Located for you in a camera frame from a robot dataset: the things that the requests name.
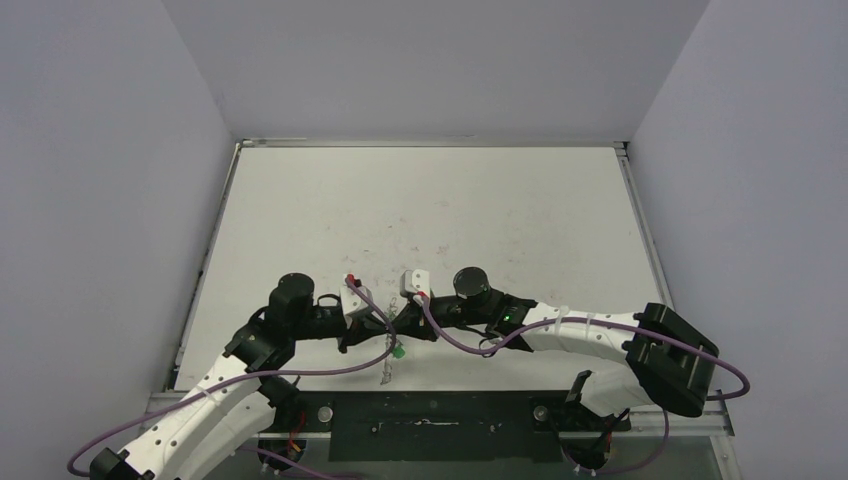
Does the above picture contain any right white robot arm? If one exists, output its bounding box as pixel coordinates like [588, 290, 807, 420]
[393, 267, 719, 429]

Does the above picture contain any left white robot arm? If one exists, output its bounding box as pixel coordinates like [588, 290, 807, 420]
[67, 273, 397, 479]

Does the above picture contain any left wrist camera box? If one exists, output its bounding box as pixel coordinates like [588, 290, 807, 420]
[339, 274, 373, 319]

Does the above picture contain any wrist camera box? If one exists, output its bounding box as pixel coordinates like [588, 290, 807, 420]
[339, 274, 373, 319]
[399, 269, 431, 299]

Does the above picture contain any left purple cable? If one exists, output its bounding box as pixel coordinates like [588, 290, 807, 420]
[66, 276, 399, 480]

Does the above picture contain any purple cable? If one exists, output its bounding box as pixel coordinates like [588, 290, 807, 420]
[417, 298, 753, 477]
[66, 276, 399, 480]

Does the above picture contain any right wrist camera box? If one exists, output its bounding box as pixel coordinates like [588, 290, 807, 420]
[399, 269, 431, 299]

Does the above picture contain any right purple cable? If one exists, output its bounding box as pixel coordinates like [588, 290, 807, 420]
[417, 298, 753, 477]

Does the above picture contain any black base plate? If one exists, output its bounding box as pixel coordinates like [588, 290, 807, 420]
[256, 390, 631, 462]

